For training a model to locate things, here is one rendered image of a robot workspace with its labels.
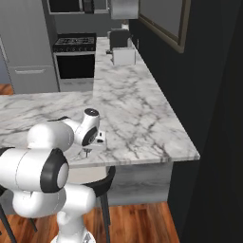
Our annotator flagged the grey fridge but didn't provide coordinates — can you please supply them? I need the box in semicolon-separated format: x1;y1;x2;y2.
0;0;60;95

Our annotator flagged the dark grey coffee machine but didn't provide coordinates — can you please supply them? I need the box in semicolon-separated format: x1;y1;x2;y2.
108;28;133;51

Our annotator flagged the black stool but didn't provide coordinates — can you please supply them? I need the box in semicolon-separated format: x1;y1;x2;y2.
81;165;117;243
0;185;38;243

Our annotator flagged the steel wall cupboard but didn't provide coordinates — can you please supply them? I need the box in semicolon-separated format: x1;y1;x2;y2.
108;0;140;21

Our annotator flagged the grey counter base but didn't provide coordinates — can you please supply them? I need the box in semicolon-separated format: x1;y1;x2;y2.
67;161;175;207

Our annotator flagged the brown framed window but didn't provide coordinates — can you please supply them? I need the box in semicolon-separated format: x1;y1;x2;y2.
138;0;192;54

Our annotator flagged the black and steel oven range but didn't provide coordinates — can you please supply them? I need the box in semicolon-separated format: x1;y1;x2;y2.
51;32;98;93

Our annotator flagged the white toaster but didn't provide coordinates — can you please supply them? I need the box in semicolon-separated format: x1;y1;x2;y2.
111;47;138;66

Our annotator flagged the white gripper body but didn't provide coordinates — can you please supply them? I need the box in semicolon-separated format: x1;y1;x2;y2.
81;141;107;152

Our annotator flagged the steel microwave oven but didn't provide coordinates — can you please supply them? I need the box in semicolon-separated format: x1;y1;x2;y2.
47;0;110;15

